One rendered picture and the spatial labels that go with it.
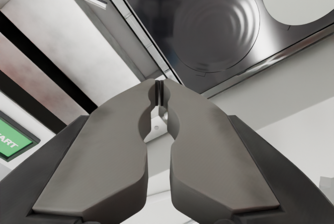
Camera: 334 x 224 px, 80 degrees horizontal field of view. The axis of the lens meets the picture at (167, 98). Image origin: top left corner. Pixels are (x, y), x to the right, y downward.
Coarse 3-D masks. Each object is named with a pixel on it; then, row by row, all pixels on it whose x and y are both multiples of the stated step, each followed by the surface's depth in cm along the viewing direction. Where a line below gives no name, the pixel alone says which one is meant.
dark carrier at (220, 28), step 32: (128, 0) 21; (160, 0) 21; (192, 0) 21; (224, 0) 21; (256, 0) 21; (160, 32) 23; (192, 32) 23; (224, 32) 23; (256, 32) 23; (288, 32) 23; (192, 64) 25; (224, 64) 25
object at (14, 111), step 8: (0, 96) 20; (0, 104) 20; (8, 104) 20; (16, 104) 21; (8, 112) 21; (16, 112) 21; (24, 112) 21; (16, 120) 22; (24, 120) 22; (32, 120) 22; (32, 128) 22; (40, 128) 22; (40, 136) 23; (48, 136) 23; (40, 144) 24; (24, 152) 24; (32, 152) 24; (0, 160) 25; (16, 160) 25
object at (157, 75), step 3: (156, 72) 34; (159, 72) 33; (174, 72) 31; (150, 75) 34; (153, 75) 33; (156, 75) 32; (159, 75) 32; (162, 75) 31; (177, 75) 31; (147, 78) 34; (153, 78) 32; (156, 78) 32; (159, 78) 32; (162, 78) 32; (165, 78) 32
